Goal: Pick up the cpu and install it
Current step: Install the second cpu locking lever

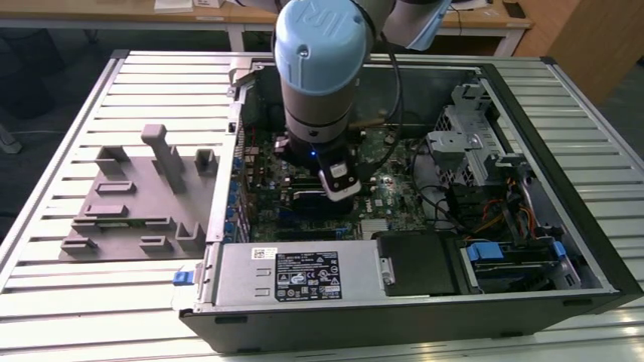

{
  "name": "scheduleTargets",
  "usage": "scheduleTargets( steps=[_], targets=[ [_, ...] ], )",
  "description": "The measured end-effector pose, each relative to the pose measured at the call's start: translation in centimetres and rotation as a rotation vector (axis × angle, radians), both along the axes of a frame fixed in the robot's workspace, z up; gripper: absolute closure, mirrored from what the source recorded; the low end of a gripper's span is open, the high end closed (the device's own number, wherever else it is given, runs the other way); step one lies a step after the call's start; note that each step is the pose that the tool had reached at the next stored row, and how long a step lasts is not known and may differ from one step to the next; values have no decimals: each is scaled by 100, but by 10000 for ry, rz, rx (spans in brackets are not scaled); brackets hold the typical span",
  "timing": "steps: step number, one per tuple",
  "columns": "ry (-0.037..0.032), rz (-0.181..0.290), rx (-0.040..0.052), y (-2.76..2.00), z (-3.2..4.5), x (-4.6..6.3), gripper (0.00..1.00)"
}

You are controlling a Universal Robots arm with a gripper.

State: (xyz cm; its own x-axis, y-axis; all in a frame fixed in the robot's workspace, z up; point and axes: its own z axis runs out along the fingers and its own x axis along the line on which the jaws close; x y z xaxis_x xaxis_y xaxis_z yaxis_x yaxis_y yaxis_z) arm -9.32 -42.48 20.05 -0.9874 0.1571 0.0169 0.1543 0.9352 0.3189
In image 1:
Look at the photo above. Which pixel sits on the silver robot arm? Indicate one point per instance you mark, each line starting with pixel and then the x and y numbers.
pixel 316 56

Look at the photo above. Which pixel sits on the black RAM slot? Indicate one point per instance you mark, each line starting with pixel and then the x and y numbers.
pixel 301 178
pixel 301 182
pixel 301 186
pixel 301 189

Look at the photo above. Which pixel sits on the black graphics card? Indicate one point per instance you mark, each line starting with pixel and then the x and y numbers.
pixel 306 203

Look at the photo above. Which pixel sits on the round coin battery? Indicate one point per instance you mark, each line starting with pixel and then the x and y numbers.
pixel 390 138

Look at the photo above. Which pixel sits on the silver finned heat sink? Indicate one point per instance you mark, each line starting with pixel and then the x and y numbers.
pixel 376 226

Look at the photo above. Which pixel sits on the green motherboard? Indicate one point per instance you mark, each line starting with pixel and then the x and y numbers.
pixel 402 211

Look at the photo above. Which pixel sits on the metal disk bay cage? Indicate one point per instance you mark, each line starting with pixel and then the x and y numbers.
pixel 448 147

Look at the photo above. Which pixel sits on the silver power supply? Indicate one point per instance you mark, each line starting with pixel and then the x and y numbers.
pixel 241 279

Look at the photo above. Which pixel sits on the black plastic shroud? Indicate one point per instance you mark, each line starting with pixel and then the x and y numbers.
pixel 422 264

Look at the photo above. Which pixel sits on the blue release latch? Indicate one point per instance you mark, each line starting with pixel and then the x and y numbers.
pixel 181 278

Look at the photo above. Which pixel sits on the green RAM stick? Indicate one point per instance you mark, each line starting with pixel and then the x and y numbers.
pixel 120 225

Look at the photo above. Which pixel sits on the grey parts rack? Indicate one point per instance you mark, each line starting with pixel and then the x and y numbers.
pixel 120 241

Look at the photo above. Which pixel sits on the hard disk in blue carrier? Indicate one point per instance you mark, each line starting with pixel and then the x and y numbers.
pixel 482 252

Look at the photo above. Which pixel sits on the white paper sheet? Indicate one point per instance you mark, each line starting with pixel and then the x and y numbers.
pixel 173 4

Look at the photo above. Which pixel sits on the black open PC case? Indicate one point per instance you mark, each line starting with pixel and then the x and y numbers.
pixel 352 332

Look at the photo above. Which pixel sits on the wooden desk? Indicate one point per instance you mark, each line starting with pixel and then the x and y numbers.
pixel 100 16

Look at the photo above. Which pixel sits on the black phone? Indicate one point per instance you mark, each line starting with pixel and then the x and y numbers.
pixel 513 9

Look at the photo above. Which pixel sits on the black bin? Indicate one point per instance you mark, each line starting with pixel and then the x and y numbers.
pixel 29 68

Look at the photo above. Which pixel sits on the wooden cabinet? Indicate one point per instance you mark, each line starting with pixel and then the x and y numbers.
pixel 593 45

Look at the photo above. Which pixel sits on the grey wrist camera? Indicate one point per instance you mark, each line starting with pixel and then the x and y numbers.
pixel 281 145

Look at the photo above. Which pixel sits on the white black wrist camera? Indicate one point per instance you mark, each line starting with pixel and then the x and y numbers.
pixel 338 184

